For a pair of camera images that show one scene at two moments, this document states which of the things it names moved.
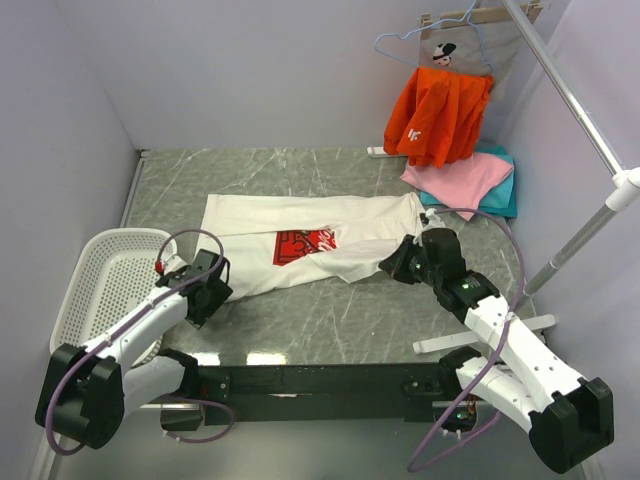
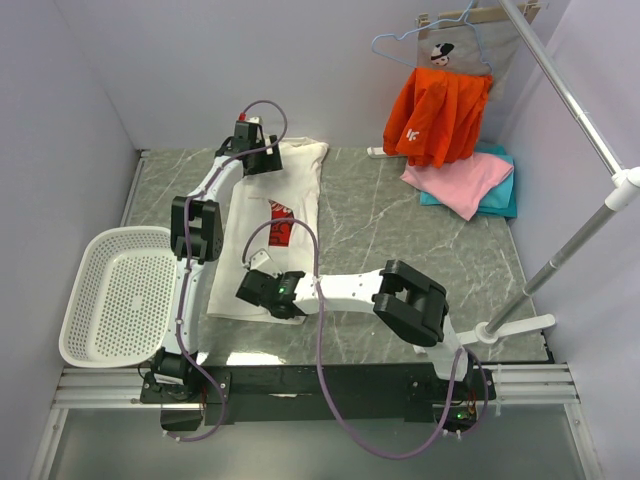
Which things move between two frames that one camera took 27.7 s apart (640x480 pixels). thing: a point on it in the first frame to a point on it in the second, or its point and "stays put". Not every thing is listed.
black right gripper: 395,265 to 280,277
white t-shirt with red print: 270,240 to 277,214
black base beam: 356,393 stays put
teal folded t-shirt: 501,202 stays put
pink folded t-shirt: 462,184 stays put
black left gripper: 220,292 to 272,163
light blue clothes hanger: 435,22 stays put
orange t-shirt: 438,116 stays put
